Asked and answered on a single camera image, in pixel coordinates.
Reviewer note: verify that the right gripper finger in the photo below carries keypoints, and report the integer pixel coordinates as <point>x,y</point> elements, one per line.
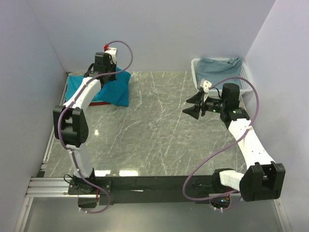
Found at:
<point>193,111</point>
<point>196,99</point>

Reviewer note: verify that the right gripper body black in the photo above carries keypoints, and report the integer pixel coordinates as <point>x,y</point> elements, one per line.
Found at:
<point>212,106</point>

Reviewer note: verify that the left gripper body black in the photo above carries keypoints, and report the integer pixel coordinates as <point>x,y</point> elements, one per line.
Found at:
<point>112,68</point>

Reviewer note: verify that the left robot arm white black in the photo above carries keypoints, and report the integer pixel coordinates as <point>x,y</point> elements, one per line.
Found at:
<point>70,124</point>

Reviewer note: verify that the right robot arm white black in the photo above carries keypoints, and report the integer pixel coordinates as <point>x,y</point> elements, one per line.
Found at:
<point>263,179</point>

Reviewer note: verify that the grey blue t shirt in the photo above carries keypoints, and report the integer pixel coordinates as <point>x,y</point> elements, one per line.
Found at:
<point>214,70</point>

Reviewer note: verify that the folded light teal t shirt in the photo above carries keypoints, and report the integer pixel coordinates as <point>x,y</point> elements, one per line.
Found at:
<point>73,83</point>

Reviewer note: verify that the folded red t shirt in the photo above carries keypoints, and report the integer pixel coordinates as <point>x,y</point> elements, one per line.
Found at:
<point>99,103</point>

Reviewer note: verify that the black base beam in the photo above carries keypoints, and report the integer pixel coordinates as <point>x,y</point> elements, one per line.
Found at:
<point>158,189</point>

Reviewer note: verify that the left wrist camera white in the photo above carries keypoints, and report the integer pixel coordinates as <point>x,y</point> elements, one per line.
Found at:
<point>112,52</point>

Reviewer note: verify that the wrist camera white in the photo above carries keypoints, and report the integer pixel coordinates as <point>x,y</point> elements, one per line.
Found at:
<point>112,52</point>
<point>206,86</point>

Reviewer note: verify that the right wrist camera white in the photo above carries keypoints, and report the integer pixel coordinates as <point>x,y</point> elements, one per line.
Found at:
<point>206,86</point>

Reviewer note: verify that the aluminium rail frame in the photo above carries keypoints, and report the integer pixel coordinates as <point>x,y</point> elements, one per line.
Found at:
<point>149,137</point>

